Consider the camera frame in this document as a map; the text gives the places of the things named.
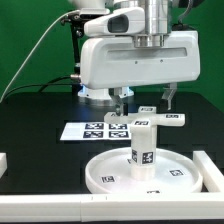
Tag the white fence rail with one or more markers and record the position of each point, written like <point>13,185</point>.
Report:
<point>213,179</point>
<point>96,207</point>

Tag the white marker sheet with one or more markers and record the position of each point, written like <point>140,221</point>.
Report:
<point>80,131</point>

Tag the black camera on stand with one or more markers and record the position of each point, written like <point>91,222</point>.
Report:
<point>84,14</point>

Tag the black camera stand pole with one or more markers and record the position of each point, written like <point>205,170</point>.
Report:
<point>76,87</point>

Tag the white cross table base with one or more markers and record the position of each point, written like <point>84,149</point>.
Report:
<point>146,113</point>

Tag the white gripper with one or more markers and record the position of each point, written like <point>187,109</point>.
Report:
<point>112,62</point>

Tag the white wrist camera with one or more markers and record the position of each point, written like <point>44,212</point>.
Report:
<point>124,21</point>

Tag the white round table top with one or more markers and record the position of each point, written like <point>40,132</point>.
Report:
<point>115,171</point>

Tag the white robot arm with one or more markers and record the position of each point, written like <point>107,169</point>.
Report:
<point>135,43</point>

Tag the white right fence rail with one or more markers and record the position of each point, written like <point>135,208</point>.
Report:
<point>213,179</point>

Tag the white left fence block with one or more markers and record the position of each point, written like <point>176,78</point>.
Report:
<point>3,164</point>

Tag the white front fence rail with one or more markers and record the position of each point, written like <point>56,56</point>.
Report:
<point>96,207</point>

